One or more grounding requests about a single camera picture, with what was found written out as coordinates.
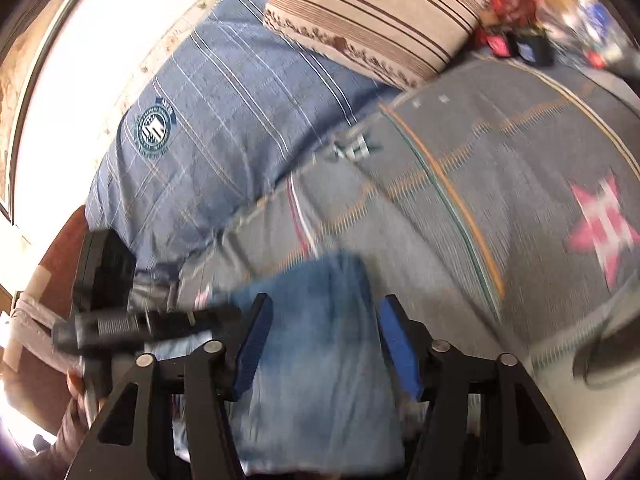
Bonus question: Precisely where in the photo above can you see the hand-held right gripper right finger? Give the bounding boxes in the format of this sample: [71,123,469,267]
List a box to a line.
[377,294,586,480]

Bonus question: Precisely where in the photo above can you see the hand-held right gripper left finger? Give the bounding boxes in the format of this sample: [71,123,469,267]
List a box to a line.
[65,292,275,480]

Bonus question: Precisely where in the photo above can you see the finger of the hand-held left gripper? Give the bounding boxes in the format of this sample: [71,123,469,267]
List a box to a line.
[145,304,242,343]

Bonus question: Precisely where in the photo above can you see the blue denim pants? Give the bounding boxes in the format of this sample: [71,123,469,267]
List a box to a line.
[170,252,431,480]

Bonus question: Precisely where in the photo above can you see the person's left hand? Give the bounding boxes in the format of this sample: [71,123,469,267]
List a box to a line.
[66,367,108,413]

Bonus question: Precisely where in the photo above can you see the brown headboard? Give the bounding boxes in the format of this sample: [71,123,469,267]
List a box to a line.
[30,207,91,321]

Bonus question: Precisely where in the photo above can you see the grey patterned bed sheet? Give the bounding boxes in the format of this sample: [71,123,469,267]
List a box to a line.
[177,52,640,461]

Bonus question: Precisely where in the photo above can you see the small blue black device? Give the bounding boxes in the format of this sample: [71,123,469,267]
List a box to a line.
[515,35,556,67]

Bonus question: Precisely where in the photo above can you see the striped floral pillow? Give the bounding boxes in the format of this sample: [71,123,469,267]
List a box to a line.
[262,0,506,91]

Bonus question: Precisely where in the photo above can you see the wooden wall frame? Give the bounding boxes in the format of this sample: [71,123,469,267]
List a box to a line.
[0,0,121,226]

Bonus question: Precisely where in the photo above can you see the dark strap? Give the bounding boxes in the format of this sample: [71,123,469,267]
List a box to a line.
[571,310,640,391]

